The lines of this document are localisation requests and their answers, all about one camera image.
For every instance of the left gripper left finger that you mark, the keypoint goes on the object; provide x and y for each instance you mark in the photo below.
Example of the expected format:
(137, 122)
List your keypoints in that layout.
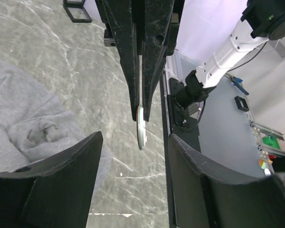
(53, 193)

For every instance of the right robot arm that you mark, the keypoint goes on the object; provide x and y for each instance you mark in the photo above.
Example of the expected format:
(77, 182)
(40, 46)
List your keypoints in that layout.
(261, 21)

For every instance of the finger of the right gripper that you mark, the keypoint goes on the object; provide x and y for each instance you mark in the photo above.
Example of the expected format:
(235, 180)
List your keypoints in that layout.
(157, 18)
(120, 18)

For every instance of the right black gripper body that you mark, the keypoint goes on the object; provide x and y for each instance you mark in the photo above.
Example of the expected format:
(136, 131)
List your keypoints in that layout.
(138, 11)

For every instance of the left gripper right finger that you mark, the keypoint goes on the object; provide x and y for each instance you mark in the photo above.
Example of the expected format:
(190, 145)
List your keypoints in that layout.
(210, 195)

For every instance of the white round garment tag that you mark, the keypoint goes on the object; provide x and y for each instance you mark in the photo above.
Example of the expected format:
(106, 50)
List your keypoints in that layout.
(140, 128)

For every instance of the black square frame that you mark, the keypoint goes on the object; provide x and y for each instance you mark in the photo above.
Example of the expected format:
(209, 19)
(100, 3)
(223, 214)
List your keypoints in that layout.
(76, 11)

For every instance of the grey garment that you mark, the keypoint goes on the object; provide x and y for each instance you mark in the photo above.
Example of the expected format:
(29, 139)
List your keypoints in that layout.
(33, 123)

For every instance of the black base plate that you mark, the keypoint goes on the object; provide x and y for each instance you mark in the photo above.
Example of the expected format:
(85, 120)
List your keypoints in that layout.
(175, 120)

